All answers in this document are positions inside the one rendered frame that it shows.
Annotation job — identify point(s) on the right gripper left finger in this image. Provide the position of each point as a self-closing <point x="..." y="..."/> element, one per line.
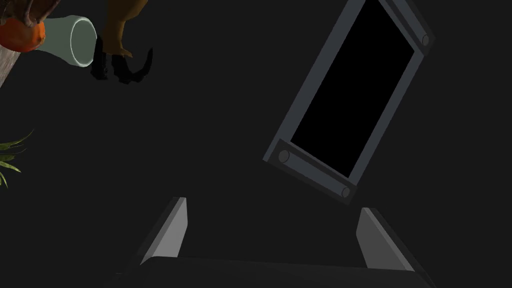
<point x="170" y="236"/>

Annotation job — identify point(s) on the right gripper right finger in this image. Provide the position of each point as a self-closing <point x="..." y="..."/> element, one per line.
<point x="378" y="246"/>

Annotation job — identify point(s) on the green leafy plant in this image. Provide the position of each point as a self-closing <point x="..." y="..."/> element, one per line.
<point x="8" y="158"/>

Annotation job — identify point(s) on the brown animal figurine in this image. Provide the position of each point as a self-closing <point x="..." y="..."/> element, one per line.
<point x="120" y="36"/>

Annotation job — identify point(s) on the pale green vase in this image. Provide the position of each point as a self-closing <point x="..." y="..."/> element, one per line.
<point x="70" y="40"/>

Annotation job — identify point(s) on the orange pot with plant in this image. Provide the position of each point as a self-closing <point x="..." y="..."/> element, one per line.
<point x="20" y="34"/>

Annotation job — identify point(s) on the dark framed wall picture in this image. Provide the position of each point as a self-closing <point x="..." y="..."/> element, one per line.
<point x="354" y="96"/>

